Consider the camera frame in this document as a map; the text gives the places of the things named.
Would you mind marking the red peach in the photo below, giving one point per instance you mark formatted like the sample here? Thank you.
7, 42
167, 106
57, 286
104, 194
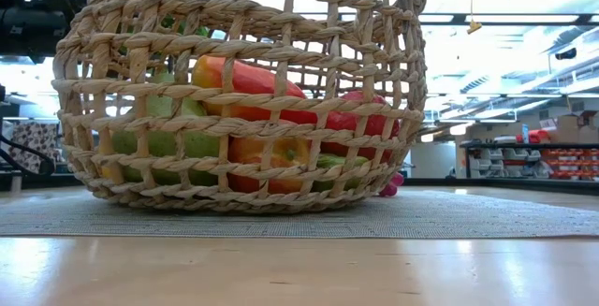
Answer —
245, 150

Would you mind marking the grey woven placemat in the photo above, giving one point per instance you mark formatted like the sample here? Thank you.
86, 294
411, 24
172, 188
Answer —
421, 222

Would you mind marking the green leafy plant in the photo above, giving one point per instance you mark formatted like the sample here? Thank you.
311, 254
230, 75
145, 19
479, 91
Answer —
169, 21

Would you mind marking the floral patterned cushion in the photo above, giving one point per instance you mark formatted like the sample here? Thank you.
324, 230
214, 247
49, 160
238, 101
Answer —
33, 140

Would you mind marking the shelf with storage bins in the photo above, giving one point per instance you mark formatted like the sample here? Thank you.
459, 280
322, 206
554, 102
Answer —
515, 161

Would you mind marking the cardboard boxes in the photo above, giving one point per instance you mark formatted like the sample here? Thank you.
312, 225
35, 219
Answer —
568, 128

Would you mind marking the red container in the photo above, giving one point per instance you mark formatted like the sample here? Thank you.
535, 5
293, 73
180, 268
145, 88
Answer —
538, 135

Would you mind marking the purple grape bunch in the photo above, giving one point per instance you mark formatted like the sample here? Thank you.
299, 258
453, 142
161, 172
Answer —
392, 185

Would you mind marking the red apple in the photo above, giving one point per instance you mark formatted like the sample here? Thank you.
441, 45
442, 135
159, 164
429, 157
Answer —
348, 122

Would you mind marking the yellow bell pepper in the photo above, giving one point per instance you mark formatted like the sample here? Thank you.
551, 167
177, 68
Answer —
105, 171

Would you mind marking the yellow hanging tag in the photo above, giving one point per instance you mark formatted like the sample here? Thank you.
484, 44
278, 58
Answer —
474, 27

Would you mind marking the black ceiling fixture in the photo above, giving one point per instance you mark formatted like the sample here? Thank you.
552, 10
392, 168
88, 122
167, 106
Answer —
566, 53

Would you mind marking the woven wicker basket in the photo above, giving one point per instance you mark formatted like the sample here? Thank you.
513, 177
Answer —
234, 203

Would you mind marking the green mango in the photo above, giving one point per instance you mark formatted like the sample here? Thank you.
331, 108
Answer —
159, 144

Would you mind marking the red orange mango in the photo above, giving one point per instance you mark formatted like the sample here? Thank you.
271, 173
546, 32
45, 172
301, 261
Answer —
255, 77

